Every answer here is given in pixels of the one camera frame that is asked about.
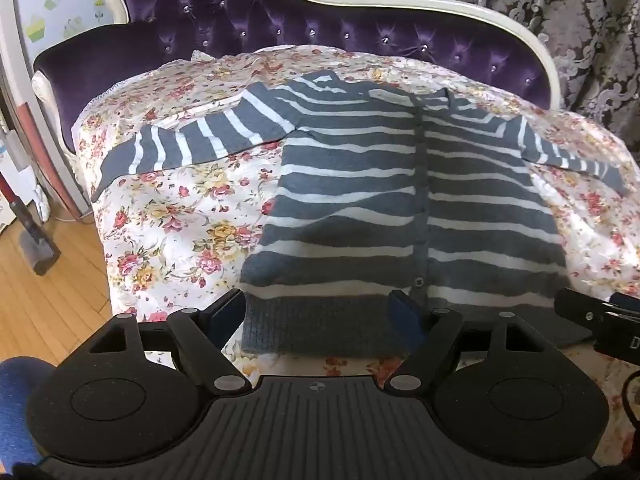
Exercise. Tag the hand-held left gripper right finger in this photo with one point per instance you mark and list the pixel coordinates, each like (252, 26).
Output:
(401, 312)

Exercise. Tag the grey white striped cardigan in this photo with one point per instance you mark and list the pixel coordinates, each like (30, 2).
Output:
(350, 195)

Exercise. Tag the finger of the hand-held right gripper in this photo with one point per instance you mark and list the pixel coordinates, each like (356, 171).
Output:
(585, 310)

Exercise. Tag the red stick vacuum cleaner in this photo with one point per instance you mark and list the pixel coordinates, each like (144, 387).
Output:
(30, 225)

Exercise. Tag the grey damask curtain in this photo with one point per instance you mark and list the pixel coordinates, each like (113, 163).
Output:
(575, 25)

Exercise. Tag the person's blue pants leg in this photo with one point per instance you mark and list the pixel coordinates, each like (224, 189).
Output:
(22, 400)

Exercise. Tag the purple tufted sofa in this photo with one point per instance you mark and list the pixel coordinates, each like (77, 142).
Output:
(225, 10)

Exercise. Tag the floral blanket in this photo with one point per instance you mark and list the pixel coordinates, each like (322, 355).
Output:
(175, 220)

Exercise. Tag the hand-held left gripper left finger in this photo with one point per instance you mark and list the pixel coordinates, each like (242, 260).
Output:
(226, 312)

